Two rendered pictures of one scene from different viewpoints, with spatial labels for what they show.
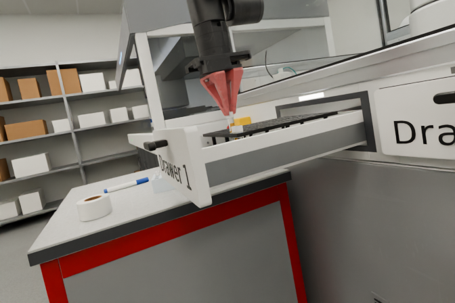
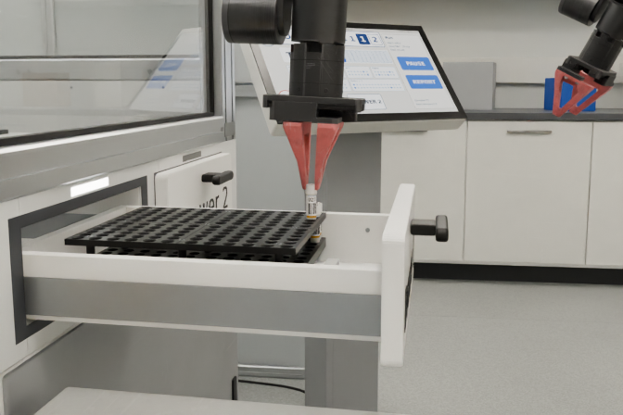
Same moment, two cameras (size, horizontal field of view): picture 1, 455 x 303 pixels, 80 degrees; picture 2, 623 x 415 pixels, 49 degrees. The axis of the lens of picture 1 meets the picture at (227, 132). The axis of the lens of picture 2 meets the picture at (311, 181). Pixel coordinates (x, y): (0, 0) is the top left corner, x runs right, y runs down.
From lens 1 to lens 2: 117 cm
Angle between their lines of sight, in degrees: 145
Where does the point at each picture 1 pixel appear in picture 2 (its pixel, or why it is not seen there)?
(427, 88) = (189, 173)
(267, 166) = not seen: hidden behind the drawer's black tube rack
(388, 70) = (161, 152)
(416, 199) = not seen: hidden behind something
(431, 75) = (176, 161)
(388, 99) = (174, 185)
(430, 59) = (178, 146)
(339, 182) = (116, 345)
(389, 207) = (155, 334)
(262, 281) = not seen: outside the picture
